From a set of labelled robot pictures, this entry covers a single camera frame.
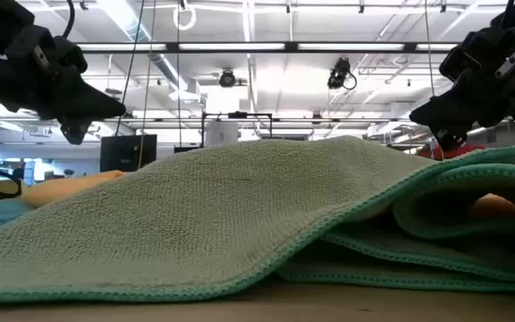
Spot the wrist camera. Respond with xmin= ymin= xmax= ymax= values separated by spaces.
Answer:
xmin=438 ymin=25 xmax=515 ymax=86
xmin=6 ymin=24 xmax=89 ymax=76

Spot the white coiled cable loop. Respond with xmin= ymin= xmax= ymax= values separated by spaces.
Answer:
xmin=172 ymin=3 xmax=198 ymax=31

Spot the round black overhead camera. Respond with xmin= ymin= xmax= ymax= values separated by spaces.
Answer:
xmin=218 ymin=69 xmax=237 ymax=89

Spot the long hanging cable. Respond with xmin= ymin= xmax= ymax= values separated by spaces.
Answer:
xmin=424 ymin=0 xmax=435 ymax=97

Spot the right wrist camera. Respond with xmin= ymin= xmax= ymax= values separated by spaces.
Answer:
xmin=438 ymin=25 xmax=515 ymax=86

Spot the black ceiling device with cable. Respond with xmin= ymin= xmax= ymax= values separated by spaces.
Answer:
xmin=327 ymin=56 xmax=358 ymax=90

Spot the green microfiber towel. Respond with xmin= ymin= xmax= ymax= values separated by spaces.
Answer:
xmin=0 ymin=136 xmax=515 ymax=305

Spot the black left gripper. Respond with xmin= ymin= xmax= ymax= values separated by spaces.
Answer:
xmin=0 ymin=55 xmax=127 ymax=146

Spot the black computer monitor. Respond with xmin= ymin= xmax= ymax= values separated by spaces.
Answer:
xmin=99 ymin=133 xmax=158 ymax=174

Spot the white box machine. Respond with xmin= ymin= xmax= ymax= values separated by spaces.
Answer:
xmin=204 ymin=120 xmax=240 ymax=148

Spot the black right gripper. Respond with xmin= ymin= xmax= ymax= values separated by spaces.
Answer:
xmin=409 ymin=57 xmax=515 ymax=152

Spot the yellow hanging cable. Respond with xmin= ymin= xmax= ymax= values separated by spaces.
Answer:
xmin=137 ymin=0 xmax=157 ymax=172

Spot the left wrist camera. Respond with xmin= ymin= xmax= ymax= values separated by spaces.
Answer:
xmin=6 ymin=24 xmax=89 ymax=76

